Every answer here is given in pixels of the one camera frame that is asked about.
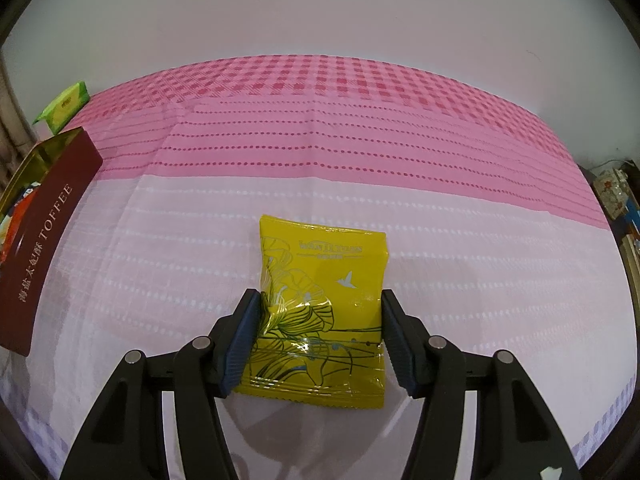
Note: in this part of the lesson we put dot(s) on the red and gold tin box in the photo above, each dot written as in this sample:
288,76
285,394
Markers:
45,240

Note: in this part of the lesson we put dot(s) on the cluttered side shelf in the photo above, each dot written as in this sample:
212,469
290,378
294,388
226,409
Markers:
617,190

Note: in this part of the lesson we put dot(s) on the yellow leaf-print snack packet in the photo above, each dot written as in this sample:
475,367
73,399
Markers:
325,270

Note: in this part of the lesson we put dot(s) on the beige folded curtain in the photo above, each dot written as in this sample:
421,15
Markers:
12,120

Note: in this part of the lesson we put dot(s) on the pink checked tablecloth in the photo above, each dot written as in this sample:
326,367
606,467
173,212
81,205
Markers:
350,135

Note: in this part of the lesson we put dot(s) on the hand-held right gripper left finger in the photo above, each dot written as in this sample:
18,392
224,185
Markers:
242,345

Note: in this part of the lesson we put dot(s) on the green tissue box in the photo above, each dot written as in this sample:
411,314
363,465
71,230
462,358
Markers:
62,105

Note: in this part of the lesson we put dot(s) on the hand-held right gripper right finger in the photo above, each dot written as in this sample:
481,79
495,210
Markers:
400,345

